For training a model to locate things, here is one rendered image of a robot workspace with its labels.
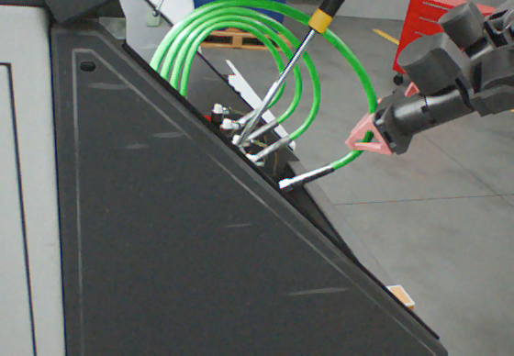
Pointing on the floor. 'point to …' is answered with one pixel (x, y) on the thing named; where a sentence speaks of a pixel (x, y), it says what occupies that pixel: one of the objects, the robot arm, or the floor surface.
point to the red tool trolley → (426, 21)
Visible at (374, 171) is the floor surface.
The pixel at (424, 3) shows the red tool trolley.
